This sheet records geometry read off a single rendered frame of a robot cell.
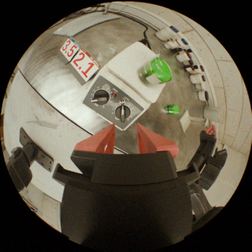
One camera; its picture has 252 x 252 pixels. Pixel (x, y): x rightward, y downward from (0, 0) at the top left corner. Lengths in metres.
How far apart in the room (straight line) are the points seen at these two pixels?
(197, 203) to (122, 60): 0.42
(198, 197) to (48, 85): 0.55
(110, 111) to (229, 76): 0.74
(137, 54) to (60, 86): 0.20
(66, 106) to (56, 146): 0.12
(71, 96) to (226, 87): 0.85
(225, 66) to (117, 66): 0.65
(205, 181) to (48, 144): 0.46
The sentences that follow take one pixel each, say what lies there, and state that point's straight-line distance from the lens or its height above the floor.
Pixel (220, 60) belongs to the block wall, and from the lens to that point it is 0.67.
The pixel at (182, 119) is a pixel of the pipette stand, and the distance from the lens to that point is 0.41.
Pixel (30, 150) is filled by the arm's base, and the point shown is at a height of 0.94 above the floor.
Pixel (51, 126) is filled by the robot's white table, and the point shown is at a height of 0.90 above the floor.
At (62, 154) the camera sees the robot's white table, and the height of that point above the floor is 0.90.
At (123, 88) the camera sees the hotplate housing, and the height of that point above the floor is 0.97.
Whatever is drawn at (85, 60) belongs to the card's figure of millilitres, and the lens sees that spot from 0.24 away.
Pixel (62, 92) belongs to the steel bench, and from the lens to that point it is 0.25.
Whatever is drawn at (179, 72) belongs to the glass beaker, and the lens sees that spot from 0.15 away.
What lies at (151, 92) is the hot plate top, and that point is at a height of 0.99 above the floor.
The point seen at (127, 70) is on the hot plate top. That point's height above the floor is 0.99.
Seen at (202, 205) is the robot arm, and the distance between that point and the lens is 0.34.
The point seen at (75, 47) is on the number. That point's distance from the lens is 0.28.
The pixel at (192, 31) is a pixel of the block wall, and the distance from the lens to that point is 0.62.
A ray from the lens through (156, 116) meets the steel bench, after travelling 0.30.
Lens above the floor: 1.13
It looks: 66 degrees down
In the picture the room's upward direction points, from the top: 120 degrees clockwise
